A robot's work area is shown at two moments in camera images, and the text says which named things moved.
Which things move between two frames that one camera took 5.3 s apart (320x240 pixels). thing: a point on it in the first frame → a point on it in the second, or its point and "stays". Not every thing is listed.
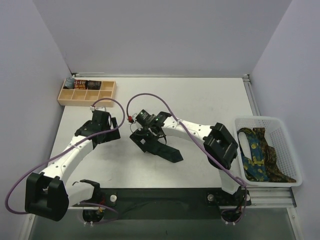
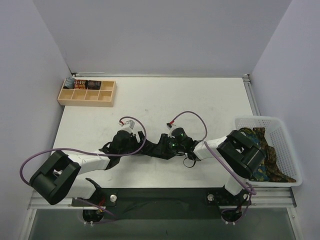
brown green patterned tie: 270,159 stays
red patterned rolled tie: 80,84 stays
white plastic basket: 277,136 stays
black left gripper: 113,130 → 139,139
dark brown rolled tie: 93,85 stays
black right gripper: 149,144 → 163,142
